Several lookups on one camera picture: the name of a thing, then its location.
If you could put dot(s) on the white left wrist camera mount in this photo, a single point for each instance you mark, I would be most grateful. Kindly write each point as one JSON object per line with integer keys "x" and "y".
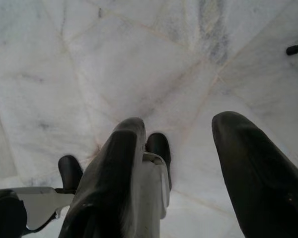
{"x": 39, "y": 203}

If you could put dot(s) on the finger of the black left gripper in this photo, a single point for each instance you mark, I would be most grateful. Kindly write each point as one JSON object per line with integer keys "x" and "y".
{"x": 159, "y": 145}
{"x": 69, "y": 168}

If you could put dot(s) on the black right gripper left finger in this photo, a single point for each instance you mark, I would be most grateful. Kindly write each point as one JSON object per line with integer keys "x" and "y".
{"x": 106, "y": 178}

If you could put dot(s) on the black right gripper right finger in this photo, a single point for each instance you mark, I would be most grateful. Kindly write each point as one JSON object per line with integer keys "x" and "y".
{"x": 258, "y": 178}

